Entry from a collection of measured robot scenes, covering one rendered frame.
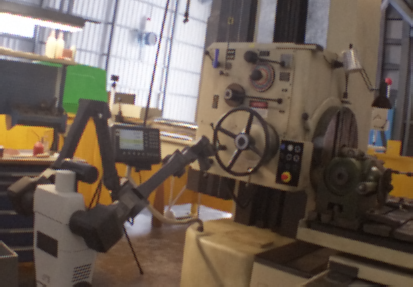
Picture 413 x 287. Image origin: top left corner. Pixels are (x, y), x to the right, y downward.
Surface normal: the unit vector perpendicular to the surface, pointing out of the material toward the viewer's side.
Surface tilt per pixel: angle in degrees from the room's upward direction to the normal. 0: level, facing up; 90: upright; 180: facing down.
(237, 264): 90
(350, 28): 90
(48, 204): 90
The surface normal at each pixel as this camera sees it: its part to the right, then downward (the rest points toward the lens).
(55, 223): -0.51, -0.04
